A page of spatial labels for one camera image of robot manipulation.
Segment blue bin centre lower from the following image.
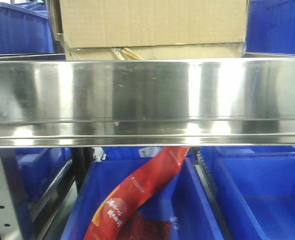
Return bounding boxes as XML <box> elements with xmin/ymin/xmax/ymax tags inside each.
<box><xmin>61</xmin><ymin>158</ymin><xmax>224</xmax><ymax>240</ymax></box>

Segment large plain cardboard box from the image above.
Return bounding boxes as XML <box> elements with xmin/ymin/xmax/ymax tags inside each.
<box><xmin>46</xmin><ymin>0</ymin><xmax>250</xmax><ymax>61</ymax></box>

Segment blue bin right lower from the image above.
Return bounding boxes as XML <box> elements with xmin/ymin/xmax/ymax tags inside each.
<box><xmin>200</xmin><ymin>145</ymin><xmax>295</xmax><ymax>240</ymax></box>

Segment red snack bag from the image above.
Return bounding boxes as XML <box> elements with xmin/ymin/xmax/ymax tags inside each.
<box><xmin>84</xmin><ymin>146</ymin><xmax>190</xmax><ymax>240</ymax></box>

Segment blue bin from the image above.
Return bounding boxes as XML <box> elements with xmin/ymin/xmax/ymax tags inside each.
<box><xmin>246</xmin><ymin>0</ymin><xmax>295</xmax><ymax>55</ymax></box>
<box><xmin>61</xmin><ymin>158</ymin><xmax>224</xmax><ymax>240</ymax></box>
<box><xmin>15</xmin><ymin>147</ymin><xmax>72</xmax><ymax>202</ymax></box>
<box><xmin>0</xmin><ymin>1</ymin><xmax>55</xmax><ymax>55</ymax></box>
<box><xmin>200</xmin><ymin>145</ymin><xmax>295</xmax><ymax>240</ymax></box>

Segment steel shelf rack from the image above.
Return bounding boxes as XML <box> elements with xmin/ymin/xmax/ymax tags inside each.
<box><xmin>0</xmin><ymin>54</ymin><xmax>295</xmax><ymax>240</ymax></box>

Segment blue bin upper left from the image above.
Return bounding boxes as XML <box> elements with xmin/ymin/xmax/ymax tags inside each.
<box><xmin>0</xmin><ymin>1</ymin><xmax>55</xmax><ymax>55</ymax></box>

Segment blue bin upper right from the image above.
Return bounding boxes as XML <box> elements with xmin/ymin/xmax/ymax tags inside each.
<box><xmin>246</xmin><ymin>0</ymin><xmax>295</xmax><ymax>55</ymax></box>

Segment blue bin lower left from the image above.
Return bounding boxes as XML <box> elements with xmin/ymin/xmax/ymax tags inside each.
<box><xmin>15</xmin><ymin>147</ymin><xmax>72</xmax><ymax>202</ymax></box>

